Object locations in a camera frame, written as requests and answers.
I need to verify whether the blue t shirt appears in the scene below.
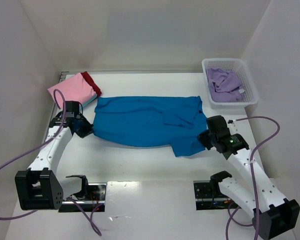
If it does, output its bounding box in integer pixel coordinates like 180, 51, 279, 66
93, 96, 207, 157

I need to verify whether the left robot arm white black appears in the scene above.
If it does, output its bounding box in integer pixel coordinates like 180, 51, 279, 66
14, 101, 93, 210

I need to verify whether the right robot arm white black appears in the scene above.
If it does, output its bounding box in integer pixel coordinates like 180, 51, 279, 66
198, 115, 300, 240

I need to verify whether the teal folded t shirt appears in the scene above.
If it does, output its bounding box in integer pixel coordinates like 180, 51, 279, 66
82, 95, 98, 107

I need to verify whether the pink folded t shirt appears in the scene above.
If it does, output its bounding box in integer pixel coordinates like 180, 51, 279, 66
47, 73, 97, 104

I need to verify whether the dark red folded t shirt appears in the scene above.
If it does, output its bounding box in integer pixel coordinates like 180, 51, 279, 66
81, 71, 102, 97

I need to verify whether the lavender t shirt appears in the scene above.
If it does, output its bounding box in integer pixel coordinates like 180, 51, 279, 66
205, 67, 245, 103

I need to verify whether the white plastic basket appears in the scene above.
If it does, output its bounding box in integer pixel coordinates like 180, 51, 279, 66
201, 58, 258, 108

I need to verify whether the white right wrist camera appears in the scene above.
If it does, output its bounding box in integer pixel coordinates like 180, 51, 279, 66
227, 119, 238, 132

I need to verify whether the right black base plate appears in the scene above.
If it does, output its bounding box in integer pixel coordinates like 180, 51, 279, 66
193, 180, 238, 211

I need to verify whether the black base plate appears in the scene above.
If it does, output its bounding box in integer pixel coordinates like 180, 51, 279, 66
58, 183, 107, 213
193, 180, 238, 211

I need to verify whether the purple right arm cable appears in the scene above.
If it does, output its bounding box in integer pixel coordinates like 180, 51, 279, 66
225, 116, 282, 240

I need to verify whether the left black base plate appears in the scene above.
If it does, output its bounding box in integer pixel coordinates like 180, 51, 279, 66
58, 183, 107, 213

